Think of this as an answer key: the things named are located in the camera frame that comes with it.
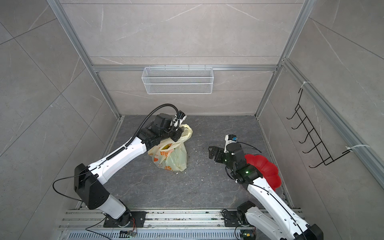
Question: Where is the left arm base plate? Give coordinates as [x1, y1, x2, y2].
[103, 211, 147, 228]

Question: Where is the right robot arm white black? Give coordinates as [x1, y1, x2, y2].
[209, 141, 324, 240]

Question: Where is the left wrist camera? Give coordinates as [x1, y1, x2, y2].
[173, 111, 187, 129]

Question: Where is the cream plastic shopping bag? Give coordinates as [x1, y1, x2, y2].
[148, 124, 193, 172]

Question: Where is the red flower-shaped plate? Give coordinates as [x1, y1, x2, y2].
[245, 154, 282, 191]

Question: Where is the black wire hook rack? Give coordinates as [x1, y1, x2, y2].
[286, 89, 352, 169]

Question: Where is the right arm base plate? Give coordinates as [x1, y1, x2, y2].
[221, 209, 241, 227]

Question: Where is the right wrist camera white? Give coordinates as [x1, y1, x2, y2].
[224, 134, 237, 153]

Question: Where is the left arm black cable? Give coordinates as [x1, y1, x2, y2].
[125, 103, 181, 148]

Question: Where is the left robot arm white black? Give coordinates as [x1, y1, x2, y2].
[74, 111, 186, 221]

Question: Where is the white wire mesh basket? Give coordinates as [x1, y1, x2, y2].
[142, 67, 214, 95]

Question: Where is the aluminium mounting rail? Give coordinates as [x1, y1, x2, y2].
[58, 209, 308, 231]

